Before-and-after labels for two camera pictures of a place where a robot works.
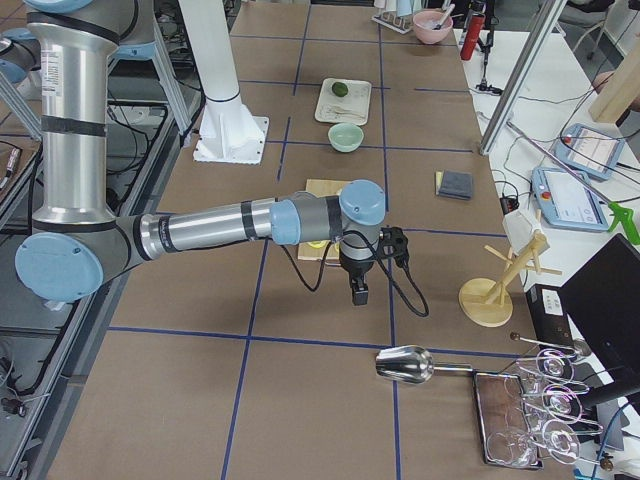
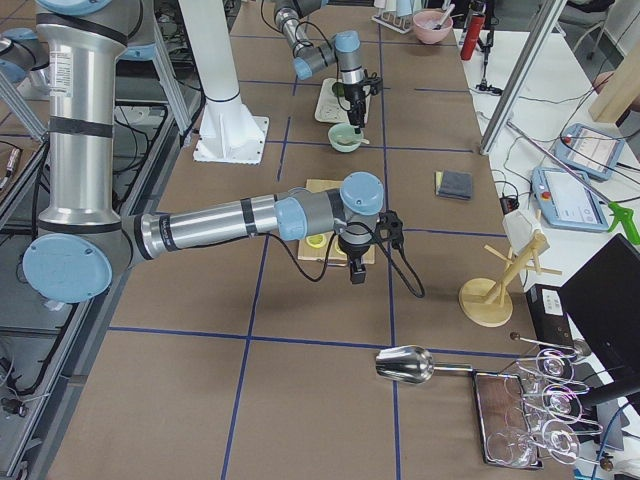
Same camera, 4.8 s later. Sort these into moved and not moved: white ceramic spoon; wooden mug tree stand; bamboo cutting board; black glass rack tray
Moved: white ceramic spoon
Not moved: wooden mug tree stand; black glass rack tray; bamboo cutting board
